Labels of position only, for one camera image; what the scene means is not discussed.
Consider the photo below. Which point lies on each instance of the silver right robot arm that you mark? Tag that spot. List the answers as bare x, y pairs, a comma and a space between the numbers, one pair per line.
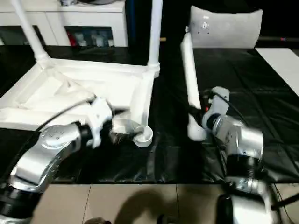
243, 144

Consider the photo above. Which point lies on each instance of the white plastic table leg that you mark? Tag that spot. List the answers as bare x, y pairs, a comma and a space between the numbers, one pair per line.
155, 35
191, 70
30, 28

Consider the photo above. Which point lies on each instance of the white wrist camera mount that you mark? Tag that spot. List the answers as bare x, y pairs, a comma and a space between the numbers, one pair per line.
218, 102
100, 116

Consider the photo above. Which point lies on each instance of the red box in cabinet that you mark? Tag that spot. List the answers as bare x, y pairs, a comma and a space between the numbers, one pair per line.
70, 39

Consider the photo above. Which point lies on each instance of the black bar with red mark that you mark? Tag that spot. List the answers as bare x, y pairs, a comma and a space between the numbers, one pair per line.
278, 39

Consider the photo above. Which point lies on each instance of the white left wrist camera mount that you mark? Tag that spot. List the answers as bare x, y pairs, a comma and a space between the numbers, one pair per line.
100, 116

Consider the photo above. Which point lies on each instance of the small white cup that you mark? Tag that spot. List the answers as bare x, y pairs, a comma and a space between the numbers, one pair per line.
110, 42
83, 43

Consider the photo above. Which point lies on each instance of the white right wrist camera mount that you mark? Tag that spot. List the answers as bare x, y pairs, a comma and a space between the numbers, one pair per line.
218, 102

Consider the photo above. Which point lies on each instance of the black work mat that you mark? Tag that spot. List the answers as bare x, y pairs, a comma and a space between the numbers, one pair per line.
245, 105

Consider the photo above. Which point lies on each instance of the tall black cabinet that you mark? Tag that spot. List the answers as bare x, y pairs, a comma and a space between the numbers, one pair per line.
140, 23

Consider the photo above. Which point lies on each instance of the black metal bench leg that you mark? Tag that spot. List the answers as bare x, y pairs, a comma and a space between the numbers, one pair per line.
286, 201

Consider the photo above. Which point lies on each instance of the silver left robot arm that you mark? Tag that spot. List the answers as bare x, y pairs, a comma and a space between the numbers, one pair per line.
46, 144

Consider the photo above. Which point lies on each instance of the dark robot foot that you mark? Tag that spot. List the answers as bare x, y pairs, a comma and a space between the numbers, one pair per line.
167, 219
97, 220

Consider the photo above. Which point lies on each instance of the grey cushion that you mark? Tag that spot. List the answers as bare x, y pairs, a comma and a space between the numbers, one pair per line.
224, 28

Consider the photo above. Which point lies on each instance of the white flat board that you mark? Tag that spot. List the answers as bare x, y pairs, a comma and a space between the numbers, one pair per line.
280, 67

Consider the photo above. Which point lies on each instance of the round grey appliance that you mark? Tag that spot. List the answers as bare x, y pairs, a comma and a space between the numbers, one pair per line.
98, 2

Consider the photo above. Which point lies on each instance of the white plastic table top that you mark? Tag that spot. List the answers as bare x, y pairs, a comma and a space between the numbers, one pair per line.
46, 81

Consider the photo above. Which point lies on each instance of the black clutter pile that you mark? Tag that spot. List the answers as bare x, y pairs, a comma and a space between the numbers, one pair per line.
65, 2

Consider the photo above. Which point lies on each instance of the white cabinet with glass doors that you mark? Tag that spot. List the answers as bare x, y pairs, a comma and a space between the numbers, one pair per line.
58, 16

